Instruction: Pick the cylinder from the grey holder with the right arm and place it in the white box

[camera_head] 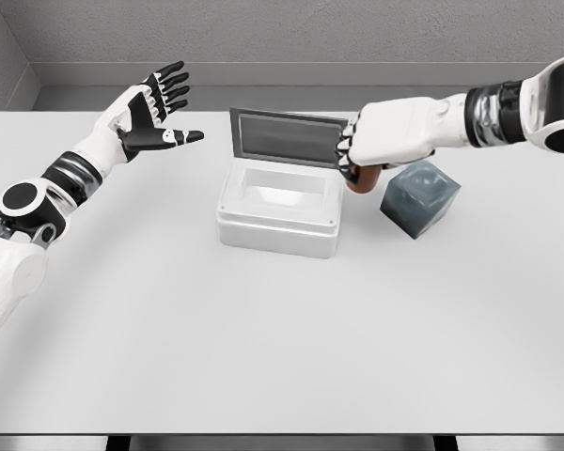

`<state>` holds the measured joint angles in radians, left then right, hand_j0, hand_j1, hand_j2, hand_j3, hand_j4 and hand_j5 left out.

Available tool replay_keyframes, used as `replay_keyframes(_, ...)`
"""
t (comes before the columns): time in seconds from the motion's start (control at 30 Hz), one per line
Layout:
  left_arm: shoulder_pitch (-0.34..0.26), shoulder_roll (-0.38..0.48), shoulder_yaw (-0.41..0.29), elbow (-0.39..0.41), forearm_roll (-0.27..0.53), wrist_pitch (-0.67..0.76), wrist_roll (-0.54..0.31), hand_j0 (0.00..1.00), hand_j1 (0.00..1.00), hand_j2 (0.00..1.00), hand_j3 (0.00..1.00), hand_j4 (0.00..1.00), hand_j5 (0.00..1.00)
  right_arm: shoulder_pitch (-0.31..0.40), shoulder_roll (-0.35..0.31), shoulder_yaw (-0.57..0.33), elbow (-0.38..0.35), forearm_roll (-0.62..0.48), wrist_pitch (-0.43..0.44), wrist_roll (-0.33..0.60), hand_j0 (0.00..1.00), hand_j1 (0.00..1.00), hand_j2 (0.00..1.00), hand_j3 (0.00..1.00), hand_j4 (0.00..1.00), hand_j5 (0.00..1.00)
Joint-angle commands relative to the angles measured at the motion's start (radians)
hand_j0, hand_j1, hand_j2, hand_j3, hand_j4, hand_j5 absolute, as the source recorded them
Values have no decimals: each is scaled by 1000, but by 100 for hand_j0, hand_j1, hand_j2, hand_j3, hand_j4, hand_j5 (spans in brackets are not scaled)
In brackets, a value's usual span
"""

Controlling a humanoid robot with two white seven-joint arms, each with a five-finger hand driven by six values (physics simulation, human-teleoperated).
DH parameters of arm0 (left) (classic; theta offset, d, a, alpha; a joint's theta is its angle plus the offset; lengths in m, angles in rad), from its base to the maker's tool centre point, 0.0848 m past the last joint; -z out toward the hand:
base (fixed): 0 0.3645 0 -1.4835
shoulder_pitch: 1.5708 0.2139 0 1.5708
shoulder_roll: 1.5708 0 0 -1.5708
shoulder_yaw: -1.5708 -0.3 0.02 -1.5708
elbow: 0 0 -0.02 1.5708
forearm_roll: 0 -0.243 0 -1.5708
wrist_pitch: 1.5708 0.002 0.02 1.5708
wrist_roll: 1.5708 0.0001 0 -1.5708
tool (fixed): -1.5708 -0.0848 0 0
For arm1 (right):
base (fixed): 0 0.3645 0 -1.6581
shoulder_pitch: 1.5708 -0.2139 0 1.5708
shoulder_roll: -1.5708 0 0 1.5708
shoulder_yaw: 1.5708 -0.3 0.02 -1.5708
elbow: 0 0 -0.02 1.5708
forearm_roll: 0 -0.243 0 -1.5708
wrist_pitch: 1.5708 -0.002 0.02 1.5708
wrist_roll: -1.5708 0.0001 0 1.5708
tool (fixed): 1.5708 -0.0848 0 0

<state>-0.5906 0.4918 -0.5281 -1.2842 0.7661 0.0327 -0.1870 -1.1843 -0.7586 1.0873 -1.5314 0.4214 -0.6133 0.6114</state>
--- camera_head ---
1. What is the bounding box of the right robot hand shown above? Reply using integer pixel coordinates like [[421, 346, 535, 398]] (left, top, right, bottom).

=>
[[334, 97, 446, 186]]

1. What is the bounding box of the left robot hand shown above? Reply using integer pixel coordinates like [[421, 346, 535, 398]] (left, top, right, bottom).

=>
[[106, 60, 206, 154]]

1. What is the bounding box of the brown cylindrical object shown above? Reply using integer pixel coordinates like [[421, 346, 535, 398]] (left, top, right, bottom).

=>
[[344, 163, 383, 194]]

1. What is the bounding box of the grey-blue cube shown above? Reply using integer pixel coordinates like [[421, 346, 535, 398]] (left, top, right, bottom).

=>
[[379, 159, 462, 241]]

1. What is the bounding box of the white box with hinged lid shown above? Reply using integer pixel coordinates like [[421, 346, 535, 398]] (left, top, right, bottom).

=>
[[215, 106, 349, 260]]

